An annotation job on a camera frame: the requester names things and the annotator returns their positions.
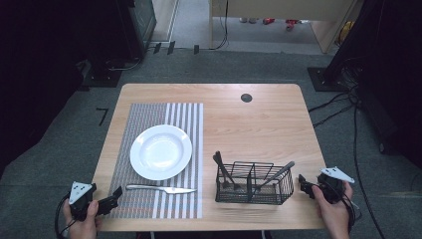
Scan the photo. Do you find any grey-handled utensil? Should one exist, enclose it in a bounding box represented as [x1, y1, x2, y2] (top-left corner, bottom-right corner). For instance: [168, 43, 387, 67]
[253, 160, 296, 194]

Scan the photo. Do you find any yellow object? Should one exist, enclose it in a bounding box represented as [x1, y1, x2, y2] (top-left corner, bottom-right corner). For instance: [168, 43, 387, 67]
[336, 20, 355, 47]

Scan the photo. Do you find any black wire cutlery caddy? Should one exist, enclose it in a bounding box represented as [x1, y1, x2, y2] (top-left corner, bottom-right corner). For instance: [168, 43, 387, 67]
[214, 160, 296, 206]

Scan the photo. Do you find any black glass-front cabinet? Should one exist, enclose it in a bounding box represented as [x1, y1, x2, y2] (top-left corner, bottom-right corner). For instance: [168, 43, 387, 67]
[117, 0, 157, 60]

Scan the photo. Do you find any person's left hand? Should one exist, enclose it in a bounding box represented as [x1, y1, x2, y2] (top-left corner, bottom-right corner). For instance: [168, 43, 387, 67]
[62, 199, 104, 239]

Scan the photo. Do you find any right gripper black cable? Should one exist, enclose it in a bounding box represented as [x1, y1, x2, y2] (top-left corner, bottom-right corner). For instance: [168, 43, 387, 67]
[341, 190, 363, 233]

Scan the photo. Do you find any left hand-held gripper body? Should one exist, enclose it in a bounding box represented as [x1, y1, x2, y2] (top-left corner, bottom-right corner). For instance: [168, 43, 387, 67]
[68, 180, 99, 222]

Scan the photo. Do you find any black equipment base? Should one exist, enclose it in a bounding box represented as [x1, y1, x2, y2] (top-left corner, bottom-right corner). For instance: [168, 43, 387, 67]
[78, 59, 142, 92]

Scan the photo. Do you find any striped woven placemat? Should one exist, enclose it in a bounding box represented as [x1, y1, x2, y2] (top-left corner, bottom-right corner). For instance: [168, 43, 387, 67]
[106, 102, 204, 220]

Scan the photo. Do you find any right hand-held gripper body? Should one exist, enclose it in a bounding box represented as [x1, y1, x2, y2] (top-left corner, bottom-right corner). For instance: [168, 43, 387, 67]
[316, 165, 356, 204]

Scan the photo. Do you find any white plate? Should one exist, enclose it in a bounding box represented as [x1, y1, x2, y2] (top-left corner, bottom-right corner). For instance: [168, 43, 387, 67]
[129, 123, 193, 182]

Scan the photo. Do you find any black hanging cable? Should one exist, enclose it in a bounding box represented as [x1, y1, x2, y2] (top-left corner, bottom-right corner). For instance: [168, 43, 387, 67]
[209, 0, 231, 52]

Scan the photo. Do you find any black stand base plate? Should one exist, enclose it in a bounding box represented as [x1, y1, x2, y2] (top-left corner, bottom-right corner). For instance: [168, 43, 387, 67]
[307, 66, 350, 93]

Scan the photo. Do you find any person's right hand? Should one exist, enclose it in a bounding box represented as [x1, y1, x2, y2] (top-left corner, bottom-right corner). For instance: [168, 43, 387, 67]
[311, 181, 354, 229]

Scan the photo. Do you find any silver table knife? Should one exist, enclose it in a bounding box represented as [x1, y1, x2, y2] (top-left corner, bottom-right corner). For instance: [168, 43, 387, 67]
[125, 183, 198, 195]

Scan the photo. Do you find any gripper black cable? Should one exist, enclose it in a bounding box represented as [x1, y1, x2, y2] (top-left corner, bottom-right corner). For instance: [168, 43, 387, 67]
[341, 190, 363, 233]
[54, 193, 75, 239]

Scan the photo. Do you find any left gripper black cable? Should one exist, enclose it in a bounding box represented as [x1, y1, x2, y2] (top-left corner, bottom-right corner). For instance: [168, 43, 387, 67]
[54, 193, 75, 239]

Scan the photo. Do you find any black floor cable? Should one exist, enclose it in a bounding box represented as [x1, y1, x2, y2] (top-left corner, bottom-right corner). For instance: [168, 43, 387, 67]
[308, 89, 357, 115]
[351, 99, 387, 239]

